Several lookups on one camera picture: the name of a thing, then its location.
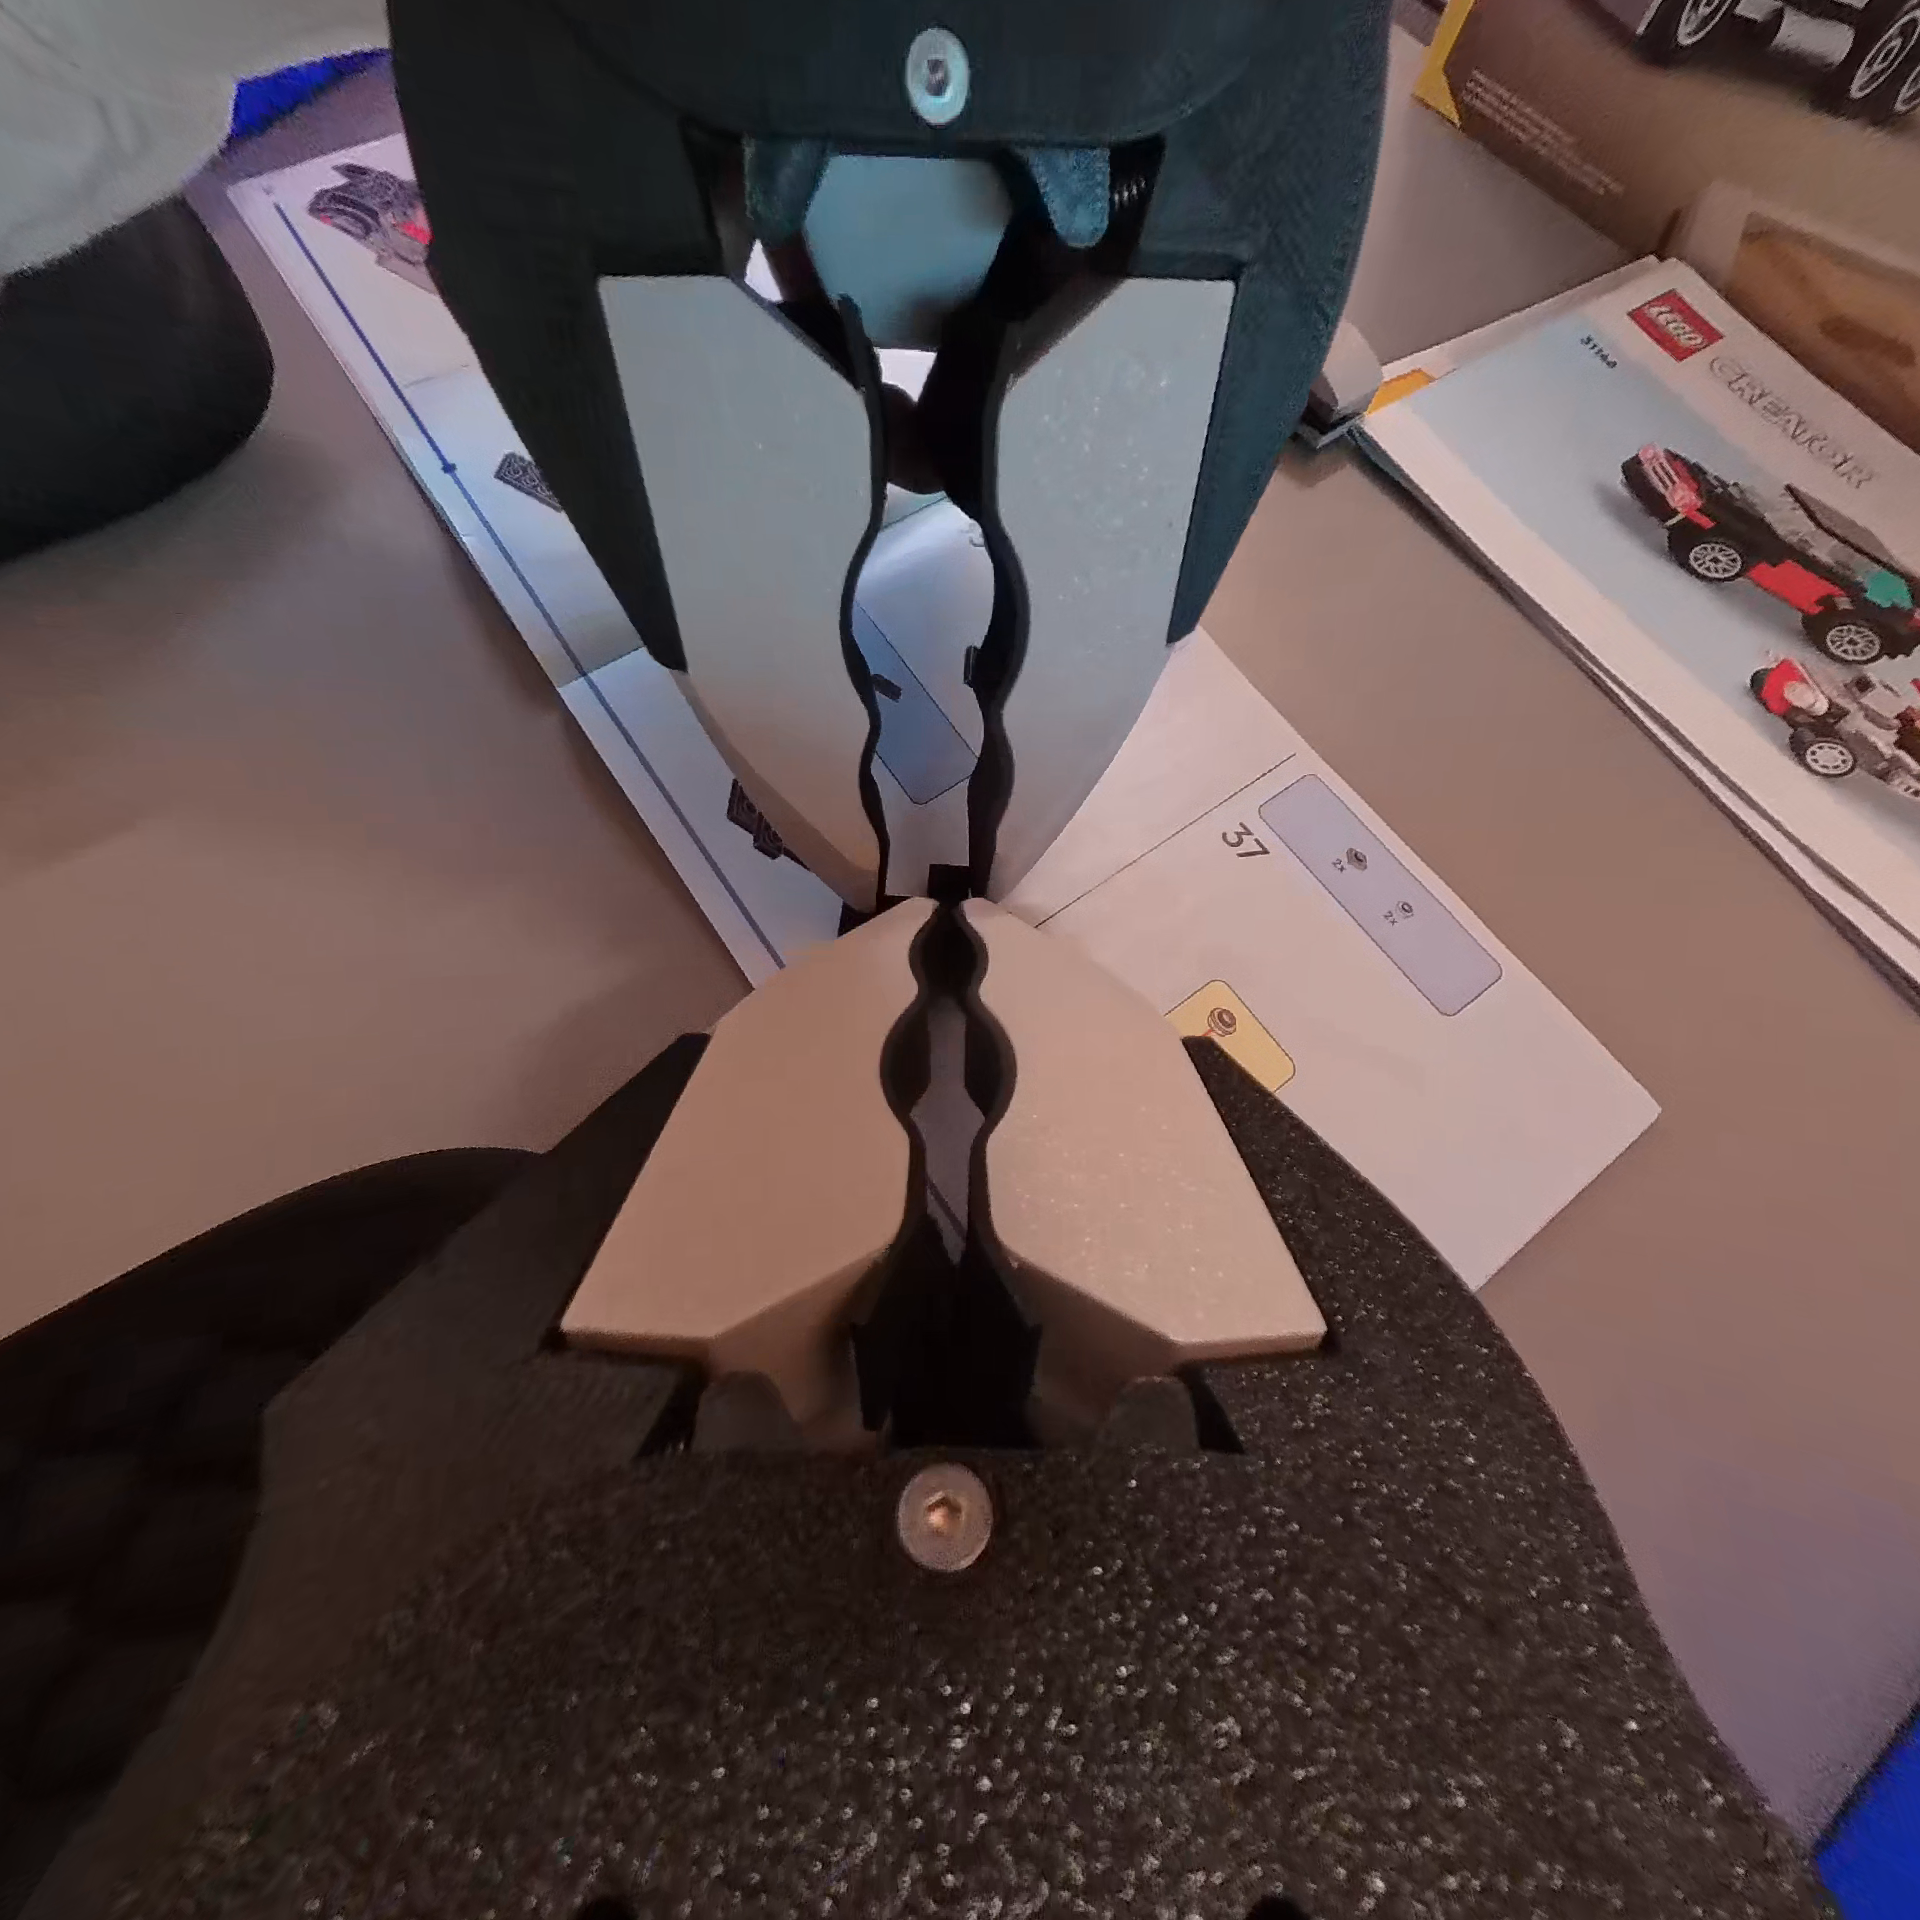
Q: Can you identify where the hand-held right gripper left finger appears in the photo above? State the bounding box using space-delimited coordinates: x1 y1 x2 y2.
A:
559 895 941 1422

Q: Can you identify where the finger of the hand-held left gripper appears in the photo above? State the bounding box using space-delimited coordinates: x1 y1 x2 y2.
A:
971 275 1240 904
596 271 888 912

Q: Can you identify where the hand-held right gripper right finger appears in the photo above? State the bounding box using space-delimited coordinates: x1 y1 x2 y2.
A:
957 893 1332 1426

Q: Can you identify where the lego truck model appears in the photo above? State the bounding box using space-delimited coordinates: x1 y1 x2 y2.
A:
1293 323 1389 448

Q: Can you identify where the open lego instruction booklet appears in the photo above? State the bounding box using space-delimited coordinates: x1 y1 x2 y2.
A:
223 135 1661 1291

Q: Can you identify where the closed lego instruction booklet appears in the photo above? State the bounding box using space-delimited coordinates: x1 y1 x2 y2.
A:
1351 259 1920 1008

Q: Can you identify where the lego set cardboard box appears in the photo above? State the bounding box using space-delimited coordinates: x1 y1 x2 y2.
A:
1409 0 1920 453

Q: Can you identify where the person's left hand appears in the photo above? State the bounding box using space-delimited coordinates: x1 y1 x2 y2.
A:
877 382 945 496

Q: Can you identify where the black quilted case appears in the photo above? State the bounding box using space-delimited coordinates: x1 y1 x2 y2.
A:
0 195 273 565

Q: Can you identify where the black padded wrist rest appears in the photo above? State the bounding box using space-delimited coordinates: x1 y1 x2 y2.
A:
0 1148 541 1863

